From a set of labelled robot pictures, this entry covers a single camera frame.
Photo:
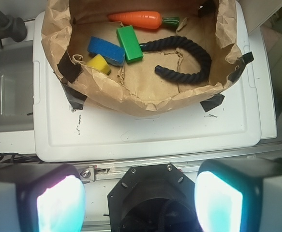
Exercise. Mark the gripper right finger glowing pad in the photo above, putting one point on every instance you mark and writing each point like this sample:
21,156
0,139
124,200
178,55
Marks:
239,195

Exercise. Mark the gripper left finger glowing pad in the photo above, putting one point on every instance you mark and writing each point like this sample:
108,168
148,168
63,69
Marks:
41,198

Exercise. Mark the black octagonal mount plate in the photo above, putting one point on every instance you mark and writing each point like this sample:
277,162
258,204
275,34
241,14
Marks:
154,198

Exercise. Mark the blue sponge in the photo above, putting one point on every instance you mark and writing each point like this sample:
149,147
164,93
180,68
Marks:
113,54

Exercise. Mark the white plastic lid board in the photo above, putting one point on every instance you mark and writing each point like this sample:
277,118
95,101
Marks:
67,128

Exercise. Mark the brown paper bag tray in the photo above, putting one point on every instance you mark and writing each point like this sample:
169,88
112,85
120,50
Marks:
135,88

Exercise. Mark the black faucet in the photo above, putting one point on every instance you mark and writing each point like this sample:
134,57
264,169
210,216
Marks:
12,27

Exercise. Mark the green rectangular block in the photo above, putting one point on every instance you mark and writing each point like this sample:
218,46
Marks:
129,42

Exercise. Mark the orange plastic carrot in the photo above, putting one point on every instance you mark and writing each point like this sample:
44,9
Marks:
144,19

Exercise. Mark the yellow sponge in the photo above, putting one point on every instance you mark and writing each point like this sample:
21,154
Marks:
98,62

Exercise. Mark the aluminium frame rail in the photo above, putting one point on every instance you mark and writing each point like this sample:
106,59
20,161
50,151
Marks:
188,163

